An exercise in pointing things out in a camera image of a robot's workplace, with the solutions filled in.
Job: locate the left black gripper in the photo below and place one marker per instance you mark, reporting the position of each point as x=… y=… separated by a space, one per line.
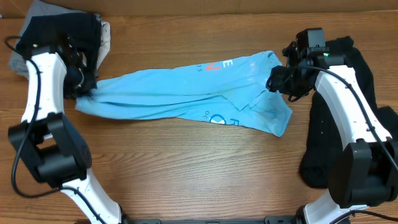
x=92 y=75

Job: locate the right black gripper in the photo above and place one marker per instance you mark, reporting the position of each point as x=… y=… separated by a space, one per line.
x=277 y=83

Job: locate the black garment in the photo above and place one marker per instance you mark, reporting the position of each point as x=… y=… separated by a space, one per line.
x=323 y=140

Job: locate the light blue printed t-shirt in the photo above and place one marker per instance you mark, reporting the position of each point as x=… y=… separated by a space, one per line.
x=230 y=92

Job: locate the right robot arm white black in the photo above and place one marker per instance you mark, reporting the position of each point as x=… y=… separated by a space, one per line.
x=365 y=175

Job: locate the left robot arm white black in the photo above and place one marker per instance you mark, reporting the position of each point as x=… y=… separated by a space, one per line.
x=48 y=144

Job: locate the folded grey garment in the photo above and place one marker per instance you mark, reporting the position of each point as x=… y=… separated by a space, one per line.
x=37 y=8

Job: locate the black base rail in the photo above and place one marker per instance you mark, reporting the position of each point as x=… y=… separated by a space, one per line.
x=217 y=221

